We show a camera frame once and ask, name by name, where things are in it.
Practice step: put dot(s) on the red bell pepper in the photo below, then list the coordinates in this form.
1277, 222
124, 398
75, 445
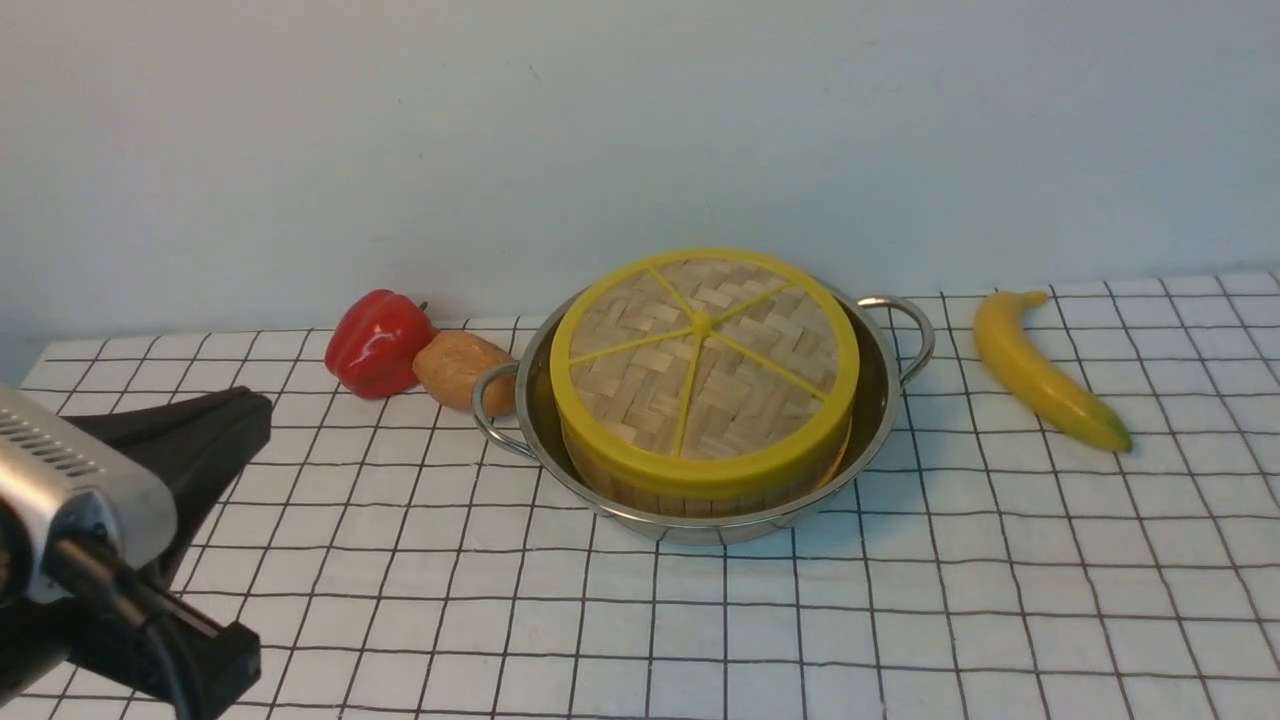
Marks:
372, 349

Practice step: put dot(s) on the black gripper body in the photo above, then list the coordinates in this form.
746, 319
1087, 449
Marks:
35, 637

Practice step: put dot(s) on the yellow banana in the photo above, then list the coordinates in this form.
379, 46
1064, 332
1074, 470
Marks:
1013, 359

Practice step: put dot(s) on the bamboo steamer basket yellow rim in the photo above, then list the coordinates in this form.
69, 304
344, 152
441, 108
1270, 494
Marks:
719, 482

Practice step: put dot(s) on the white grid tablecloth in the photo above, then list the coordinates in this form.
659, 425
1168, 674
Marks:
397, 566

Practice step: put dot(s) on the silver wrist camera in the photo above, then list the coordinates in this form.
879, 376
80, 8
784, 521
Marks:
56, 479

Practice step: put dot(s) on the brown potato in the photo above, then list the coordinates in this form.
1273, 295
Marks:
449, 367

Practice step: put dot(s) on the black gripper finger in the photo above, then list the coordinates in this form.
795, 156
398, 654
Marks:
157, 645
197, 447

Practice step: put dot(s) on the woven bamboo steamer lid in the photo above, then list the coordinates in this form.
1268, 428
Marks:
726, 342

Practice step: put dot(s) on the stainless steel two-handled pot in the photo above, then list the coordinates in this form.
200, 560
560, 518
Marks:
878, 400

